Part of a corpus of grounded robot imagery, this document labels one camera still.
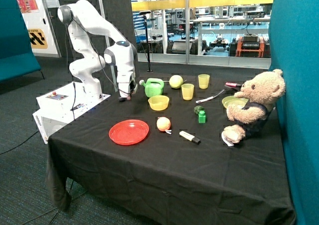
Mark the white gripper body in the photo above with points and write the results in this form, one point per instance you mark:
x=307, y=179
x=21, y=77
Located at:
x=126, y=85

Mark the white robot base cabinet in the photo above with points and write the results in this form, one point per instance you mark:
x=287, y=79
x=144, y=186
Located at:
x=54, y=108

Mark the yellow plastic bowl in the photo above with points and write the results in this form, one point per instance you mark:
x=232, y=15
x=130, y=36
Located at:
x=158, y=102

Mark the dark blue round object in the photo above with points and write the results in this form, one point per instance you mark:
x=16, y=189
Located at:
x=121, y=99

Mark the green toy watering can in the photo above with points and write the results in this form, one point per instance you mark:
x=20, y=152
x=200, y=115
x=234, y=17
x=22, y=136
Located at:
x=153, y=86

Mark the red plastic plate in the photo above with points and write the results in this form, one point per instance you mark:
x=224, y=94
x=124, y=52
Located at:
x=129, y=132

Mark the yellow-green ball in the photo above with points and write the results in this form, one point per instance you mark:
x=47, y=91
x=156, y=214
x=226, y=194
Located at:
x=176, y=81

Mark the black pen on cabinet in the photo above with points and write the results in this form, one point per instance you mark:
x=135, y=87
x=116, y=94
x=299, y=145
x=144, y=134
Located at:
x=76, y=107

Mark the peach plush ball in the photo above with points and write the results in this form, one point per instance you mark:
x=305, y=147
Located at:
x=164, y=124

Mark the yellow plastic cup near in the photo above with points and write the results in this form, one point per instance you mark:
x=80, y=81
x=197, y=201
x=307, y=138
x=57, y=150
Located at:
x=187, y=91

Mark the yellow plastic cup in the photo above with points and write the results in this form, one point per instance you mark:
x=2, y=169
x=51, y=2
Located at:
x=203, y=81
x=187, y=91

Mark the dark green toy vegetable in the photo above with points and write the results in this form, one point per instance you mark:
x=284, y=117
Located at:
x=197, y=109

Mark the black tripod stand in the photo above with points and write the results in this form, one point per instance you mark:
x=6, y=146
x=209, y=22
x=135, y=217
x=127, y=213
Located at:
x=144, y=13

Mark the yellow plastic cup far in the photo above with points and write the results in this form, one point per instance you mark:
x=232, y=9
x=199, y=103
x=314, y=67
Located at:
x=203, y=81

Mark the black tablecloth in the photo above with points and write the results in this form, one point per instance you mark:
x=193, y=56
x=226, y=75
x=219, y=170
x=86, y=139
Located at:
x=168, y=178

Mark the green toy block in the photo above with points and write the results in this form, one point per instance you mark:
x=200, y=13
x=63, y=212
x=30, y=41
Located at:
x=202, y=117

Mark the pink marker pen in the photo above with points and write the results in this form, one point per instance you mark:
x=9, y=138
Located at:
x=234, y=85

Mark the light green plate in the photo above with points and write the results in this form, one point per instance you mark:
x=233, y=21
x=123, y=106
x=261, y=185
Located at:
x=229, y=100

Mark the teal sofa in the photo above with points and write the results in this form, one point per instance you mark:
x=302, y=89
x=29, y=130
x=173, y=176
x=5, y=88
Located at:
x=16, y=56

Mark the orange mobile robot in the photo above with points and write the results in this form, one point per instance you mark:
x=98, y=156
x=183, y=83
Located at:
x=250, y=45

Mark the brown teddy bear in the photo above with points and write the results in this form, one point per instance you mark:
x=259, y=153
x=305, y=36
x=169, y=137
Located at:
x=262, y=92

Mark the white-handled spoon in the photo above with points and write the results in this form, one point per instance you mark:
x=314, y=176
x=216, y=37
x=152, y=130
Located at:
x=210, y=98

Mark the teal partition wall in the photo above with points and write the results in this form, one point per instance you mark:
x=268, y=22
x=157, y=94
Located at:
x=294, y=43

